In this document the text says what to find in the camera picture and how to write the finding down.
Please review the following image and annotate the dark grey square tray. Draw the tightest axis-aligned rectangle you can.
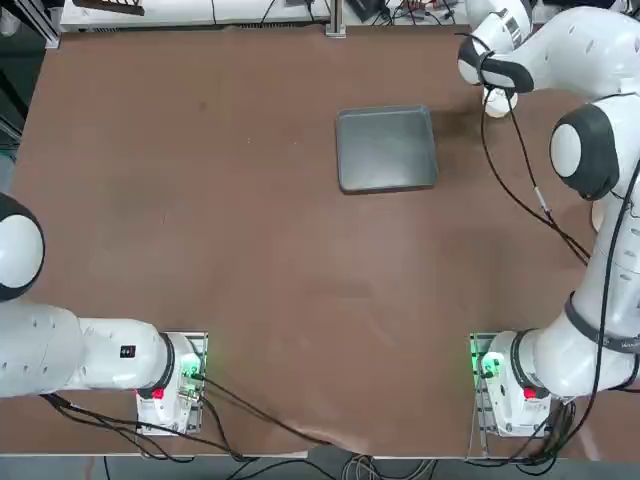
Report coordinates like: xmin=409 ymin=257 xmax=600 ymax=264
xmin=334 ymin=103 xmax=440 ymax=195

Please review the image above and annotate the dark grey power adapter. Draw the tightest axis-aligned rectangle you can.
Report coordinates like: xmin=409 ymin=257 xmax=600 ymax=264
xmin=347 ymin=0 xmax=389 ymax=22

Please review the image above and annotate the power strip with orange switches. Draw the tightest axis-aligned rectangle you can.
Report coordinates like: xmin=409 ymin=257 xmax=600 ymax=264
xmin=397 ymin=0 xmax=446 ymax=16

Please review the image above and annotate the black left base cable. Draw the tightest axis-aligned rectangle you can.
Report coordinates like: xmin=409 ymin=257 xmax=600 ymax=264
xmin=199 ymin=374 xmax=361 ymax=451

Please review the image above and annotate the aluminium frame post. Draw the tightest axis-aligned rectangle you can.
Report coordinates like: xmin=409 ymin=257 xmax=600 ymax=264
xmin=324 ymin=0 xmax=347 ymax=37

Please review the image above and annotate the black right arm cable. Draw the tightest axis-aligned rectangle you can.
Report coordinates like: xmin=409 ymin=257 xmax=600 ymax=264
xmin=469 ymin=32 xmax=594 ymax=266

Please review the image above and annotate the aluminium frame rail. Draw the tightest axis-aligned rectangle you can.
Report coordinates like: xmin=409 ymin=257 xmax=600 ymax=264
xmin=29 ymin=0 xmax=62 ymax=50

